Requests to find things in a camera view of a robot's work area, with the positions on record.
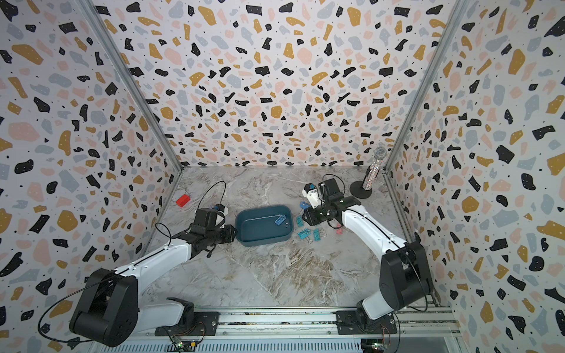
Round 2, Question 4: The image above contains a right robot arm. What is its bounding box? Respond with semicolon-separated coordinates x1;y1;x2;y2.
302;197;433;322

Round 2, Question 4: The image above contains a teal plastic storage box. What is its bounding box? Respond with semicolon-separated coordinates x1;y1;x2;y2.
235;205;294;247

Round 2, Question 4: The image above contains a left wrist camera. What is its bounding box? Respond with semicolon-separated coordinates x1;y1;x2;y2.
192;204;228;232

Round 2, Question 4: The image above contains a red small block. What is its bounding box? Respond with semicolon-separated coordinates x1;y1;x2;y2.
176;194;191;207

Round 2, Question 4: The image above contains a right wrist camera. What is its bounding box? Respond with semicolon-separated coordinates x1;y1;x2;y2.
302;178;344;208

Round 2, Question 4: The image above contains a glitter microphone on black stand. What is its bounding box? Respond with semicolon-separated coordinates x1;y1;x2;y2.
350;146;388;199

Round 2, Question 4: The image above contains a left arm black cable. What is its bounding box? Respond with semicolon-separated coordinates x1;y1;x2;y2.
37;179;227;347

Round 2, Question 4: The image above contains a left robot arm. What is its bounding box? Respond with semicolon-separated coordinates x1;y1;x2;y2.
69;225;237;347

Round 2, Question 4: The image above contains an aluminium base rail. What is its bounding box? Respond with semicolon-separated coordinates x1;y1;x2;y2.
88;307;467;352

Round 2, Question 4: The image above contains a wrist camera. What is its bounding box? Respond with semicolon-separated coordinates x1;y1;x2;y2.
192;204;228;232
302;178;344;208

